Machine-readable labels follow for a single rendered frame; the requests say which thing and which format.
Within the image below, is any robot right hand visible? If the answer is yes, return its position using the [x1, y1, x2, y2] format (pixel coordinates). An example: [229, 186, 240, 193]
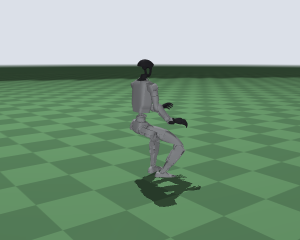
[168, 118, 188, 128]

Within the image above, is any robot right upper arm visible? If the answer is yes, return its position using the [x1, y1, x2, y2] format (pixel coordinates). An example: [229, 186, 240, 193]
[146, 82, 161, 112]

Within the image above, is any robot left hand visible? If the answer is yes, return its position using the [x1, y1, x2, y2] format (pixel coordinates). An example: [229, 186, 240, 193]
[162, 102, 173, 110]

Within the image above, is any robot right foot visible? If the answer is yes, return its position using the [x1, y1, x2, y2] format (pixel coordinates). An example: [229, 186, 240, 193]
[154, 171, 176, 178]

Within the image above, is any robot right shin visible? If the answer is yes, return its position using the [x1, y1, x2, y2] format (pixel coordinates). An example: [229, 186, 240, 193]
[160, 145, 186, 174]

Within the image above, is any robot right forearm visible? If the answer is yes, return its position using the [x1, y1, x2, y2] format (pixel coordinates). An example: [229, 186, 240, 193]
[157, 104, 173, 125]

